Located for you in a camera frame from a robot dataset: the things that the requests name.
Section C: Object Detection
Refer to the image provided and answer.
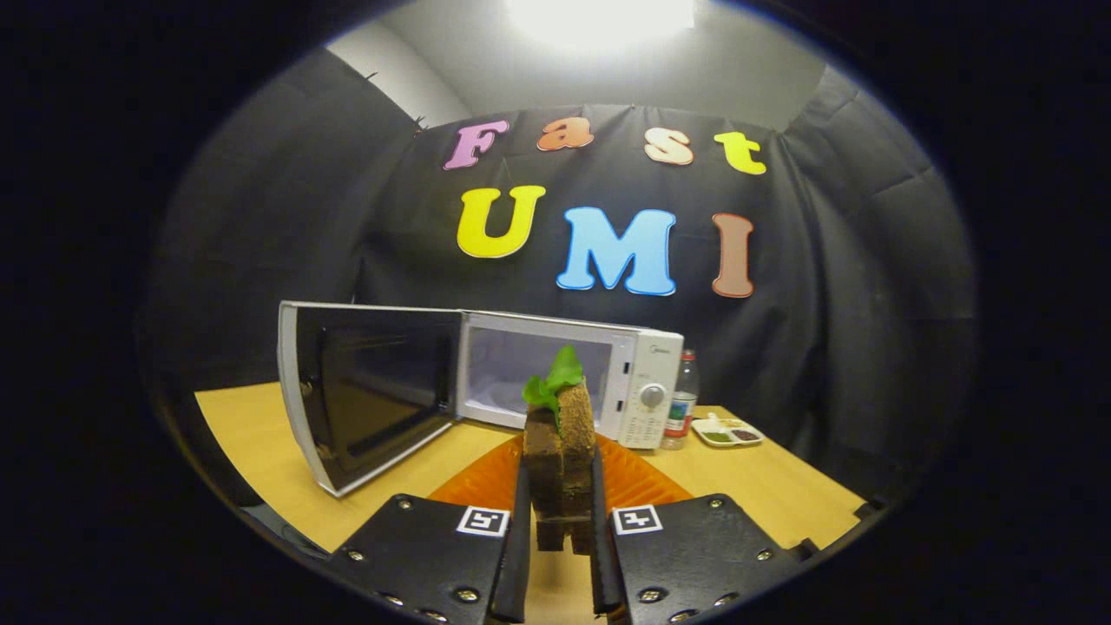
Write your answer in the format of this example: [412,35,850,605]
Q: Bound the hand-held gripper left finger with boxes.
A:
[328,434,532,625]

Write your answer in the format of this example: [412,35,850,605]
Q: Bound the white microwave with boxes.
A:
[277,300,685,498]

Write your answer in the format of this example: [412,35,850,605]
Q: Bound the brown bread lettuce sandwich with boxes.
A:
[522,345,598,556]

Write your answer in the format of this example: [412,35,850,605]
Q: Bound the large ceiling light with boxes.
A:
[503,0,700,55]

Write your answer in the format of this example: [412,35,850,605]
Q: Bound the clear plastic bottle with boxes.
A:
[661,349,700,451]

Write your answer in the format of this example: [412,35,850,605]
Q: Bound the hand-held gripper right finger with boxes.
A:
[590,434,804,625]

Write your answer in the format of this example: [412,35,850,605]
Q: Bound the white condiment tray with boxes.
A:
[691,414,765,449]

